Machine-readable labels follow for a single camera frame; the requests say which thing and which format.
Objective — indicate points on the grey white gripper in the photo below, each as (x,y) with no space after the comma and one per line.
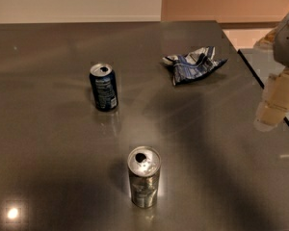
(287,43)

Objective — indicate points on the dark blue pepsi can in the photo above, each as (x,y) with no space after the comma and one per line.
(104,87)

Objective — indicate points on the silver redbull can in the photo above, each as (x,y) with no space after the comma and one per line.
(144,164)

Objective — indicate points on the crumpled blue chip bag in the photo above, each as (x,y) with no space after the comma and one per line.
(193,66)

